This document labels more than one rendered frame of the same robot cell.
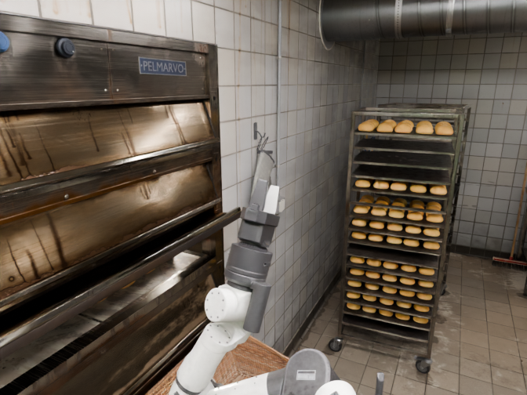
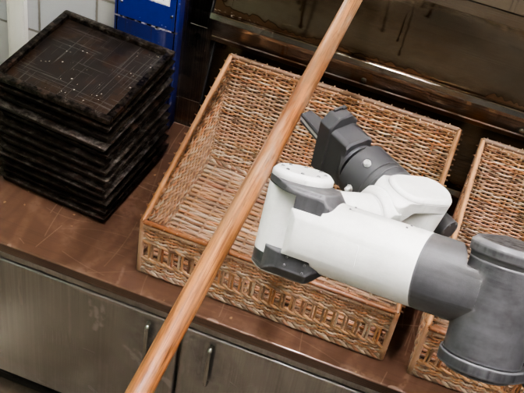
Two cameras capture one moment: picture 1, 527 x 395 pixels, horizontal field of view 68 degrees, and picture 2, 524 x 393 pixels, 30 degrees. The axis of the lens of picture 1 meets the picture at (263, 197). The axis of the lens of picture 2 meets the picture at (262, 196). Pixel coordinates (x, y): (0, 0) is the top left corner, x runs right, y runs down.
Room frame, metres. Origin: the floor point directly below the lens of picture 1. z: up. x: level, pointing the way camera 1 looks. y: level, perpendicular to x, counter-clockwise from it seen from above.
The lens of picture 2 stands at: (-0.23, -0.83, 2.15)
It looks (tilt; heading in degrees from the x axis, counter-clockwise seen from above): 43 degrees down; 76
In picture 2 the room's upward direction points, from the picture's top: 11 degrees clockwise
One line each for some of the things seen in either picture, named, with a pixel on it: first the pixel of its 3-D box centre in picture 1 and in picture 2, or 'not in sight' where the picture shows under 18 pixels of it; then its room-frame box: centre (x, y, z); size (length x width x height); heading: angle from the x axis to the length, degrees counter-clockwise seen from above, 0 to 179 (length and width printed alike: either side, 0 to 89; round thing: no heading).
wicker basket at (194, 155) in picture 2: not in sight; (302, 197); (0.23, 0.64, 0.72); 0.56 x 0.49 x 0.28; 153
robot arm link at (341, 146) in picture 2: not in sight; (352, 161); (0.17, 0.23, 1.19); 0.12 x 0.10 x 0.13; 119
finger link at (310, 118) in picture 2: not in sight; (318, 122); (0.13, 0.31, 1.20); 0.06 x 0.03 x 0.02; 119
